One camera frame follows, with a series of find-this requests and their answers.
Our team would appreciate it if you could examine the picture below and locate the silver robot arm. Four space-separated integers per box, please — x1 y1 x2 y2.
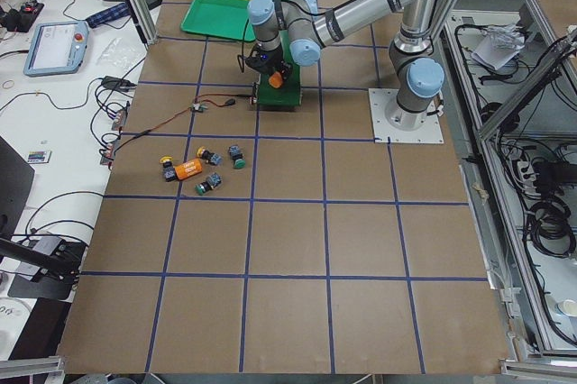
238 0 456 132

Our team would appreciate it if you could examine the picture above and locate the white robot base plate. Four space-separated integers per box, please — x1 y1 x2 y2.
368 88 444 144

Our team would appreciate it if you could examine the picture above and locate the small motor controller board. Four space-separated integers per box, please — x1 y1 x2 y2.
191 104 208 113

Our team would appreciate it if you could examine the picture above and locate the orange cylinder with 4680 text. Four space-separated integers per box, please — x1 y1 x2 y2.
174 159 203 180

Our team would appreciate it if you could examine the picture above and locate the green conveyor belt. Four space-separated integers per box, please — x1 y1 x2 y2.
250 0 304 111

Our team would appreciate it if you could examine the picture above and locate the crumpled white paper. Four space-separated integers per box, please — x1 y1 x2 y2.
472 24 526 71

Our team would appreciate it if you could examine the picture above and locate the plain orange cylinder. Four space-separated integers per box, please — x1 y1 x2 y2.
268 71 284 88

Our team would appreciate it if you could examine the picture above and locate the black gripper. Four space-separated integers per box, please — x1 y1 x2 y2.
245 43 293 78

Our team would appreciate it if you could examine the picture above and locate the black power adapter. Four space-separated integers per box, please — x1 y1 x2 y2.
101 76 136 91

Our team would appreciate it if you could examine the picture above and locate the red black motor cable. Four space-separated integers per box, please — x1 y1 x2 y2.
112 93 253 151

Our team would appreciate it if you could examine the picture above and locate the green plastic tray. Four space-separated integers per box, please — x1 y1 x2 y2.
180 0 255 42

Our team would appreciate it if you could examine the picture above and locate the green push button switch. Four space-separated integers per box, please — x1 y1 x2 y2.
195 172 222 196
228 144 246 169

